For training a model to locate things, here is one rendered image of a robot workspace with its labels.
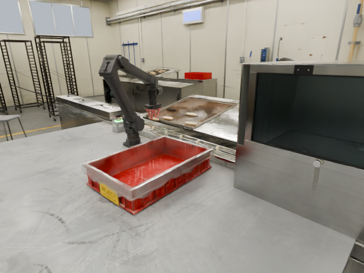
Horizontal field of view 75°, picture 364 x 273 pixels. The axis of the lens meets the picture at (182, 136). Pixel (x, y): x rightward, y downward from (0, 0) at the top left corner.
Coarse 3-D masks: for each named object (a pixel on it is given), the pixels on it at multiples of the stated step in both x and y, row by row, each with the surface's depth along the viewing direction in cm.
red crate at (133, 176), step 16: (160, 160) 121; (176, 160) 120; (208, 160) 108; (112, 176) 105; (128, 176) 105; (144, 176) 105; (192, 176) 101; (160, 192) 88; (128, 208) 81; (144, 208) 82
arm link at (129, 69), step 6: (120, 60) 114; (126, 60) 118; (126, 66) 119; (132, 66) 129; (126, 72) 127; (132, 72) 129; (138, 72) 134; (144, 72) 140; (138, 78) 138; (144, 78) 141; (150, 78) 146; (156, 78) 152; (150, 84) 152
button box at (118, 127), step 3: (114, 120) 171; (114, 123) 168; (117, 123) 166; (120, 123) 168; (114, 126) 169; (117, 126) 166; (120, 126) 168; (114, 129) 170; (117, 129) 167; (120, 129) 169; (123, 129) 170
